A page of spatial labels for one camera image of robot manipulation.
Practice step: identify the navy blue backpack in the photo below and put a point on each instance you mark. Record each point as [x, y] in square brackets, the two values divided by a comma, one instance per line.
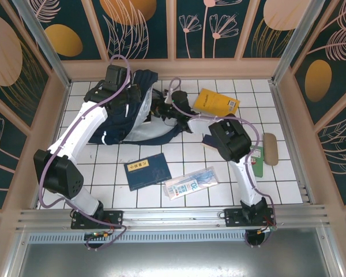
[115, 130]

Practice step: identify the thick navy book yellow label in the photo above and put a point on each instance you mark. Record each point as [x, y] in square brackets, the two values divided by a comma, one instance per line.
[207, 142]

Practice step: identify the thin navy notebook yellow label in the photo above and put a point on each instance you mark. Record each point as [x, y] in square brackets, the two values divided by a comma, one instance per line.
[150, 173]

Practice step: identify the ruler set clear bag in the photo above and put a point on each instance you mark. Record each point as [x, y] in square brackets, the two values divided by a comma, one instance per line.
[190, 183]

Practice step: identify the green book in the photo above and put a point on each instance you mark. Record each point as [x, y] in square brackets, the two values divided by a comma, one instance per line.
[258, 164]

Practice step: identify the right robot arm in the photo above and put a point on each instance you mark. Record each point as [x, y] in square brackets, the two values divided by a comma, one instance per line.
[230, 138]

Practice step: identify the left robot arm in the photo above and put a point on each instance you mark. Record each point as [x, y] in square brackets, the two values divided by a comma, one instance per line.
[75, 135]

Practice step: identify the beige glasses case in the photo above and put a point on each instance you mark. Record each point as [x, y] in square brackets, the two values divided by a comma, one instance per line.
[270, 148]

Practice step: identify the grey metal plate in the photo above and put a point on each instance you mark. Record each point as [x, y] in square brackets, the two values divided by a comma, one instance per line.
[173, 259]

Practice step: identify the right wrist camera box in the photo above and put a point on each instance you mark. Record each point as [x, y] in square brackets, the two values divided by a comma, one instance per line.
[165, 93]

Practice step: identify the aluminium corner post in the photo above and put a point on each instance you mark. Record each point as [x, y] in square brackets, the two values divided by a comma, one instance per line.
[43, 37]
[300, 34]

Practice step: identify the aluminium side rail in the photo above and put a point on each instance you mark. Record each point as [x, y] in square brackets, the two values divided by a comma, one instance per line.
[283, 115]

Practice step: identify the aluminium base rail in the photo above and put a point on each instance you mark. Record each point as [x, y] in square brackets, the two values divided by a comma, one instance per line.
[173, 216]

